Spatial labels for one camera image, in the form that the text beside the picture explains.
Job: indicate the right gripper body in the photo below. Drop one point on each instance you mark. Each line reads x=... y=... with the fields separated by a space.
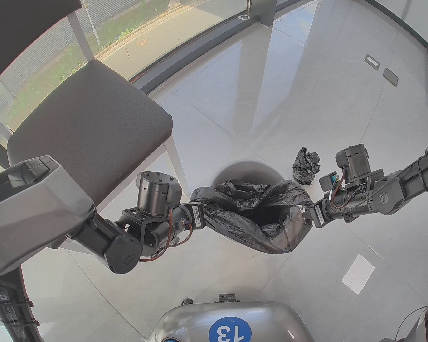
x=330 y=210

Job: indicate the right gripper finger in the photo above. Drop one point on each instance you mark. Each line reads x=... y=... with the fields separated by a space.
x=308 y=215

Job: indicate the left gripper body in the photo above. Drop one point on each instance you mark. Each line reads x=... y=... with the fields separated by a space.
x=191 y=217

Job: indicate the black plastic bag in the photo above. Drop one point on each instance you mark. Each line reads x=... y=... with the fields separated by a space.
x=256 y=233

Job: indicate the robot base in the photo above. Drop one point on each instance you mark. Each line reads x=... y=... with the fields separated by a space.
x=192 y=319

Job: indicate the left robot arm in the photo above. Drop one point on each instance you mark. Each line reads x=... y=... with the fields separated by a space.
x=39 y=205

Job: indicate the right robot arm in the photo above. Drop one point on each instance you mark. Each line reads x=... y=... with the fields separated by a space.
x=388 y=194

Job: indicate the crumpled black plastic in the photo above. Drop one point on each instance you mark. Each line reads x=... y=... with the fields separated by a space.
x=305 y=167

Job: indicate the white trash bin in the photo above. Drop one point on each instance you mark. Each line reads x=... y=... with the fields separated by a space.
x=249 y=171

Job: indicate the grey chair with white legs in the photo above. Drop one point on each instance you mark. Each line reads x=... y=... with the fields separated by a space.
x=92 y=119

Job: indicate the window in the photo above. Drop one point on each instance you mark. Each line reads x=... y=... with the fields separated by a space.
x=164 y=12

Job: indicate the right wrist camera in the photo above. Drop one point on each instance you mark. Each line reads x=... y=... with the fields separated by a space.
x=328 y=181

